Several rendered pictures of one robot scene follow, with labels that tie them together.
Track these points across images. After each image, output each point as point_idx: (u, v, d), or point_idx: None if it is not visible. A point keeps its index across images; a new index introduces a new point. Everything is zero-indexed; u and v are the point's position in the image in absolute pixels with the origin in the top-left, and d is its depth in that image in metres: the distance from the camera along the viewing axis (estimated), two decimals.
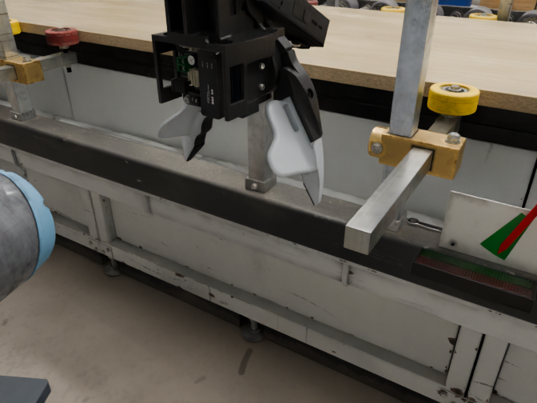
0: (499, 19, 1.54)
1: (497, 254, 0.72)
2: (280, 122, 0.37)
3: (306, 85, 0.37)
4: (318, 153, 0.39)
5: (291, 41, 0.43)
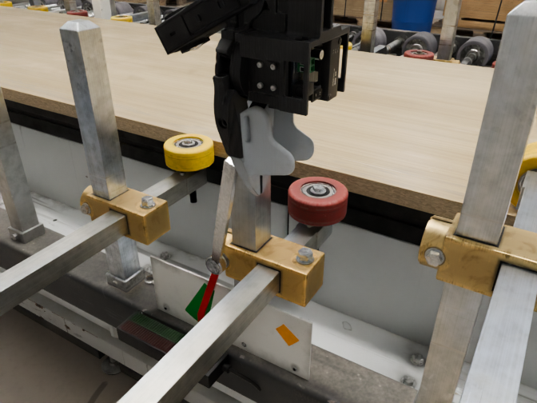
0: (363, 45, 1.51)
1: (197, 321, 0.69)
2: (286, 114, 0.43)
3: None
4: None
5: (200, 43, 0.42)
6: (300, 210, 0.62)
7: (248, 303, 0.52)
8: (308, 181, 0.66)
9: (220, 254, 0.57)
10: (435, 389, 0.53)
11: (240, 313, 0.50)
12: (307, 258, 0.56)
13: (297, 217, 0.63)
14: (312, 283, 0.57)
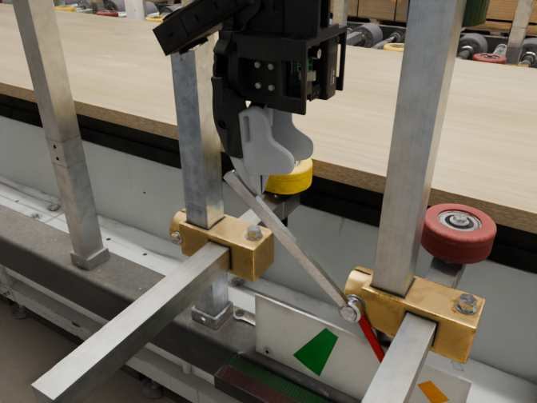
0: None
1: None
2: (285, 114, 0.43)
3: None
4: None
5: (198, 43, 0.42)
6: (443, 245, 0.53)
7: (416, 366, 0.43)
8: (443, 209, 0.57)
9: (335, 289, 0.49)
10: None
11: (412, 381, 0.41)
12: (472, 308, 0.47)
13: (439, 253, 0.54)
14: (474, 336, 0.48)
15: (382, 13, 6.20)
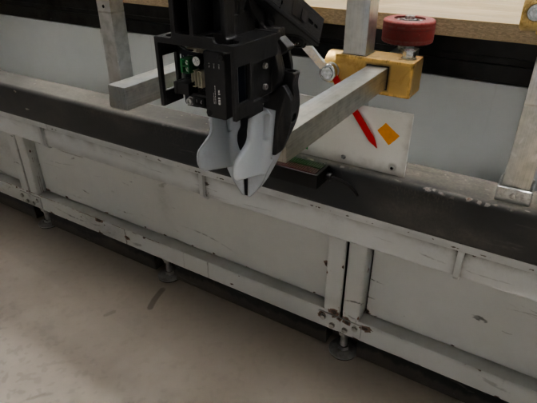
0: None
1: (376, 148, 0.73)
2: (256, 130, 0.39)
3: (294, 109, 0.39)
4: (272, 163, 0.42)
5: None
6: (396, 32, 0.73)
7: (370, 78, 0.62)
8: (399, 16, 0.77)
9: (315, 51, 0.69)
10: (524, 153, 0.63)
11: (366, 82, 0.61)
12: (412, 54, 0.66)
13: (393, 40, 0.74)
14: (415, 79, 0.68)
15: None
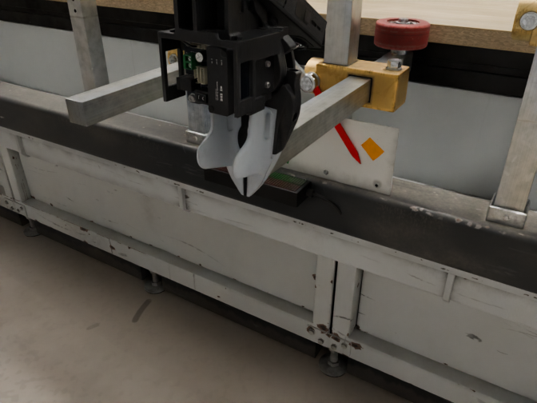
0: None
1: (360, 164, 0.68)
2: (257, 129, 0.39)
3: (296, 109, 0.39)
4: (272, 163, 0.42)
5: None
6: (389, 36, 0.70)
7: (360, 85, 0.60)
8: (391, 18, 0.74)
9: None
10: (518, 172, 0.58)
11: (356, 89, 0.59)
12: (397, 65, 0.62)
13: (386, 44, 0.71)
14: (400, 91, 0.63)
15: None
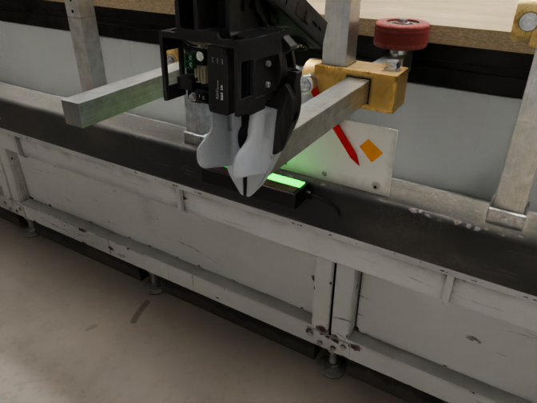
0: None
1: (359, 165, 0.68)
2: (258, 129, 0.39)
3: (296, 109, 0.39)
4: (272, 163, 0.42)
5: None
6: (388, 36, 0.70)
7: (360, 85, 0.60)
8: (391, 19, 0.74)
9: None
10: (517, 173, 0.58)
11: (356, 89, 0.59)
12: (395, 65, 0.61)
13: (385, 44, 0.71)
14: (399, 92, 0.62)
15: None
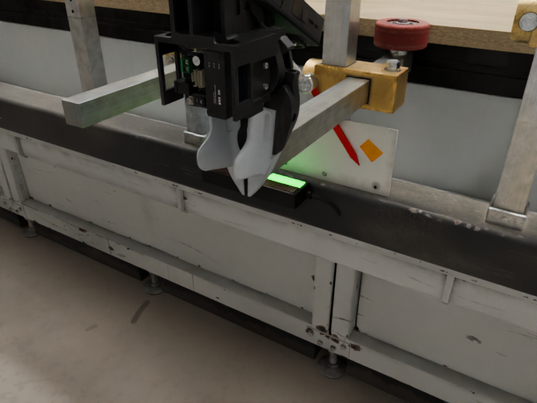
0: None
1: (359, 165, 0.68)
2: (257, 130, 0.39)
3: (294, 109, 0.39)
4: (272, 163, 0.42)
5: None
6: (388, 36, 0.70)
7: (361, 85, 0.60)
8: (391, 19, 0.74)
9: None
10: (517, 173, 0.58)
11: (356, 89, 0.59)
12: (395, 65, 0.61)
13: (386, 44, 0.71)
14: (399, 92, 0.62)
15: None
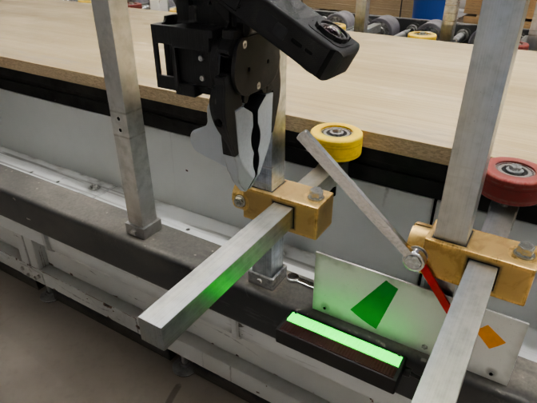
0: (443, 37, 1.47)
1: None
2: (213, 120, 0.42)
3: (216, 114, 0.38)
4: (229, 164, 0.42)
5: None
6: (502, 190, 0.60)
7: (492, 281, 0.50)
8: (499, 161, 0.64)
9: (399, 238, 0.54)
10: None
11: (491, 291, 0.48)
12: (531, 253, 0.51)
13: (497, 197, 0.61)
14: (531, 281, 0.52)
15: (387, 10, 6.24)
